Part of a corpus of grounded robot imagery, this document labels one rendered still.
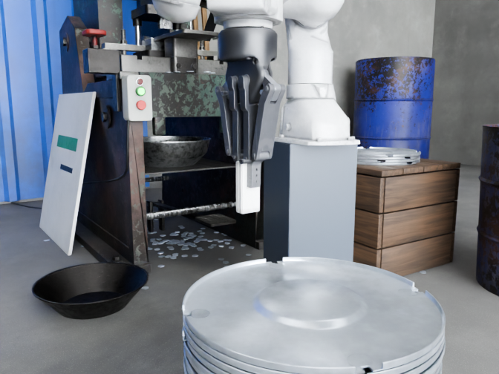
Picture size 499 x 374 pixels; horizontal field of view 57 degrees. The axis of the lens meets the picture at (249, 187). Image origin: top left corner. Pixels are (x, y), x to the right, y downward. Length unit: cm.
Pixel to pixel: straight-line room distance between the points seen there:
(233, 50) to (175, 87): 102
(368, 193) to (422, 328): 95
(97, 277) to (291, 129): 73
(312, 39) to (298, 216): 43
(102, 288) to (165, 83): 68
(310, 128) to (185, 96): 65
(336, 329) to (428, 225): 114
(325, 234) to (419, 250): 51
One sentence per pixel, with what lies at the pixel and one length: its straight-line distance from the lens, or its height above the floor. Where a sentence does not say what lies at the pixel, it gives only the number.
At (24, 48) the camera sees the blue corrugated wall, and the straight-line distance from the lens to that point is 285.
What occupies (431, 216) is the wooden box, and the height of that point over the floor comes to 18.
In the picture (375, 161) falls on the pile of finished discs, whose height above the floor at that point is 36.
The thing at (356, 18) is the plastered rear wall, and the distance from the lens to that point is 419.
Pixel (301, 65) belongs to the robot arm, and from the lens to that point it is 115.
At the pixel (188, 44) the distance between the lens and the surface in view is 170.
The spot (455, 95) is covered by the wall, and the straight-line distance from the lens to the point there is 479.
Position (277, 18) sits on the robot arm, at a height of 64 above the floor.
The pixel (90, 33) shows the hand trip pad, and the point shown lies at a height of 75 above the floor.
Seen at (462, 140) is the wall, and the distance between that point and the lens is 474.
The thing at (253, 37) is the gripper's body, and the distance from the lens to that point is 58.
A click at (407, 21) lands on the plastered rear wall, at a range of 468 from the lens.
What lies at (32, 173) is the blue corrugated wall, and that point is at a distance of 286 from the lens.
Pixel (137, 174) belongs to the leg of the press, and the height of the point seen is 33.
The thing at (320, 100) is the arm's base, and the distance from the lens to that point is 112.
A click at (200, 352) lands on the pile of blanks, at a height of 30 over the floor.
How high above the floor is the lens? 54
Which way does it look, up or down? 10 degrees down
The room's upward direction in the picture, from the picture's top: straight up
